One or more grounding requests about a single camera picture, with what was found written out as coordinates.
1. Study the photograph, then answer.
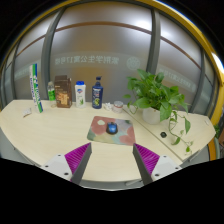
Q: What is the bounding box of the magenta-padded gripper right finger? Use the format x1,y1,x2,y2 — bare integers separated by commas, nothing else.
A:
132,143,183,186

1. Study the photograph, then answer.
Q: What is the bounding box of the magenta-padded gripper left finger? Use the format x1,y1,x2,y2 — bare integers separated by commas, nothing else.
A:
42,142,94,186

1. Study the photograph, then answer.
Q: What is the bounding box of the blue computer mouse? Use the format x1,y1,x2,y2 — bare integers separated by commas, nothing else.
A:
105,121,119,135

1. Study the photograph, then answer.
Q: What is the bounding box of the floral print mouse pad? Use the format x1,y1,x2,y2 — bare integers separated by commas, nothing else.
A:
86,115,137,147

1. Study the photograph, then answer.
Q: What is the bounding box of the crumpled white tissue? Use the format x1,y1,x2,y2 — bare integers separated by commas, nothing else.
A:
103,102,114,112

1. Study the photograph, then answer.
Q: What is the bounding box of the small jar with white lid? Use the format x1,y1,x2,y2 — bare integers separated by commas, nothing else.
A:
112,100,125,114

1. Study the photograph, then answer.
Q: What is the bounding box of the white bottle with blue cap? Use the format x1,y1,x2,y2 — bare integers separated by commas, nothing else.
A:
74,80,87,109

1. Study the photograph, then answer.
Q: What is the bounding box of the green plant in white pot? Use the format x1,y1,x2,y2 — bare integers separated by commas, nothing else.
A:
123,68,194,154

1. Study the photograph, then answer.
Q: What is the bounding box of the dark blue pump bottle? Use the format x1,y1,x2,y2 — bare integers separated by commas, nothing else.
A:
91,76,104,110

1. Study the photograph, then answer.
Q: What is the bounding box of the brown carton box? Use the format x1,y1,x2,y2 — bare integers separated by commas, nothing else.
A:
53,74,73,109

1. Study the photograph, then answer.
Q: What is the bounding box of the small white patterned packet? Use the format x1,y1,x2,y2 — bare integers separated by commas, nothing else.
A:
22,107,33,118

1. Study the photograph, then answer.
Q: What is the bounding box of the clear bottle with green label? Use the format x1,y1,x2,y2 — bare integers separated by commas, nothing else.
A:
46,81,58,109

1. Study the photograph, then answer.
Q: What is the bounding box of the white green shuttlecock tube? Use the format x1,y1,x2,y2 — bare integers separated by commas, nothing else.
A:
29,63,44,114

